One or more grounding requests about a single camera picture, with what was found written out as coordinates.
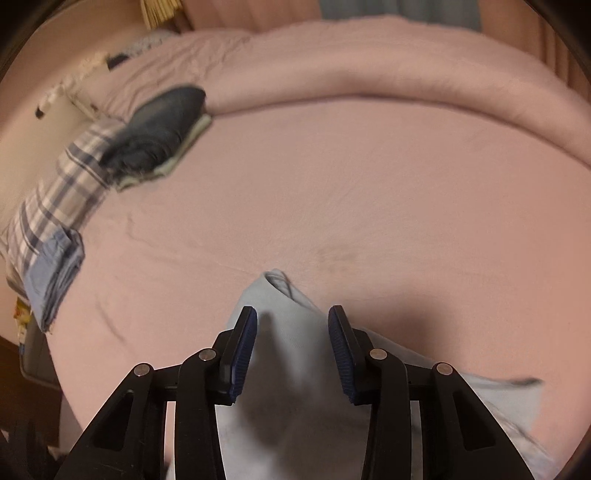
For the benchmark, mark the light blue pants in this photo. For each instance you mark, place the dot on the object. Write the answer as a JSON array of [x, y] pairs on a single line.
[[286, 369]]

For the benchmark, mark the pink duvet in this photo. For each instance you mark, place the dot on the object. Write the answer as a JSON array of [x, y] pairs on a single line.
[[392, 64]]

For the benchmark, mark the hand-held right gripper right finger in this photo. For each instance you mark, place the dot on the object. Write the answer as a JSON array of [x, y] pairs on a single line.
[[341, 357]]

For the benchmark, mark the yellow woven basket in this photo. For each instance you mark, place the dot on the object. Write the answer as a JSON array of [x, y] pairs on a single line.
[[159, 11]]

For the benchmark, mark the patterned white cloth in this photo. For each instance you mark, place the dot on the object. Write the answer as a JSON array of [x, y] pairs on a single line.
[[145, 44]]

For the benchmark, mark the blue folded cloth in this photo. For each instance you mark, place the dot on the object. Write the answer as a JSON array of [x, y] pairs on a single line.
[[53, 277]]

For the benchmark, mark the yellow printed packet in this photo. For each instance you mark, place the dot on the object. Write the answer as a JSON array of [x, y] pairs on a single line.
[[23, 321]]

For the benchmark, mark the light green folded cloth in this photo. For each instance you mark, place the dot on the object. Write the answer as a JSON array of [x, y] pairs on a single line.
[[184, 147]]

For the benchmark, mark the grey storage box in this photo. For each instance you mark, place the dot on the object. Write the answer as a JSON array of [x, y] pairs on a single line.
[[39, 355]]

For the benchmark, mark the pink bed sheet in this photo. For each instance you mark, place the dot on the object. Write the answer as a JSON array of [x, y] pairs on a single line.
[[346, 184]]

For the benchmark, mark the pink curtain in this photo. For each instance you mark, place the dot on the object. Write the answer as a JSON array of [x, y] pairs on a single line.
[[521, 27], [249, 14]]

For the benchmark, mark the blue plaid pillow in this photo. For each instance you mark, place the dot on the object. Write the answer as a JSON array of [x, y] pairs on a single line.
[[55, 198]]

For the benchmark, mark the blue curtain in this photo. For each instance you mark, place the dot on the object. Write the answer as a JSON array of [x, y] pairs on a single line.
[[397, 9]]

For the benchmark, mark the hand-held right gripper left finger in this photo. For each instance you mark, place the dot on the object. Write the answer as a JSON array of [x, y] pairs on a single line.
[[241, 357]]

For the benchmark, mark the dark blue folded jeans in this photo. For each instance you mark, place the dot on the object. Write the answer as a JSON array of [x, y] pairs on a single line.
[[157, 124]]

